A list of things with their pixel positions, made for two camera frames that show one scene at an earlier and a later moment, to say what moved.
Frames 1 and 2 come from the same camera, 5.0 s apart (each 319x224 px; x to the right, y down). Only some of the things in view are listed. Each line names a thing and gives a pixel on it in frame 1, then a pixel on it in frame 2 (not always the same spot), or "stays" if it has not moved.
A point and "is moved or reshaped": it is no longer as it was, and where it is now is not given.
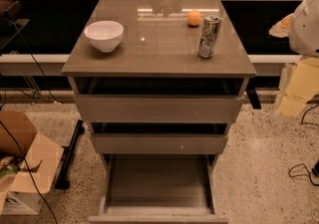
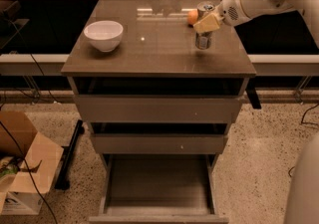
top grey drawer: x=153 y=100 stays
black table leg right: x=250 y=91 stays
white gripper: x=306 y=30 to x=230 y=10
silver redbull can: x=209 y=35 is moved or reshaped
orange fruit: x=194 y=18 stays
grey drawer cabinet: x=160 y=79 stays
